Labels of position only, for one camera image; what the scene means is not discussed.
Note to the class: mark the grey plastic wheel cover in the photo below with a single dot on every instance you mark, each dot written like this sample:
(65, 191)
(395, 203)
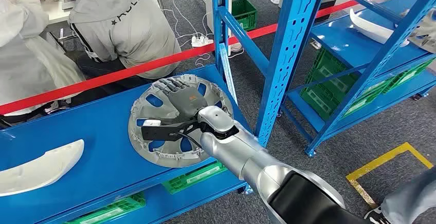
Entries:
(136, 113)
(424, 32)

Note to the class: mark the pale wrist camera, black bracket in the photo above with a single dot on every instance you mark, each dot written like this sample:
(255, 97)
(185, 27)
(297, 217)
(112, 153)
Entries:
(160, 133)

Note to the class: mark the white curved plastic part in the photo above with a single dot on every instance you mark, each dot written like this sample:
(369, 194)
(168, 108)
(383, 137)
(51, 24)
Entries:
(34, 171)
(371, 28)

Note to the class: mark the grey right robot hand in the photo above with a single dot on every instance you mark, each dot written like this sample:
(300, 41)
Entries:
(185, 100)

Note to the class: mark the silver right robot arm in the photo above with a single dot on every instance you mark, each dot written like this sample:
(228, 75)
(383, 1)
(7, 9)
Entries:
(238, 151)

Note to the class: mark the green plastic crate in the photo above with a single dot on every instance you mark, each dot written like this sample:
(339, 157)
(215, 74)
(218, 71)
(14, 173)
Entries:
(194, 178)
(316, 101)
(245, 15)
(328, 67)
(395, 85)
(109, 212)
(417, 71)

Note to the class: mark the white power strip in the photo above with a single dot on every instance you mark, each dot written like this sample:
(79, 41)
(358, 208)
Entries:
(201, 41)

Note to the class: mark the red barrier belt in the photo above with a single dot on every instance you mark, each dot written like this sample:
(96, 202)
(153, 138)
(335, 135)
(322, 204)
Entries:
(102, 79)

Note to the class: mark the blue metal shelf rack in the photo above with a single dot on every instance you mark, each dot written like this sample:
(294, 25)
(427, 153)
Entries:
(102, 147)
(357, 45)

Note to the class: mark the person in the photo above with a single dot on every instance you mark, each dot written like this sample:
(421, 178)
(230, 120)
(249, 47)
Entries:
(408, 198)
(27, 62)
(129, 28)

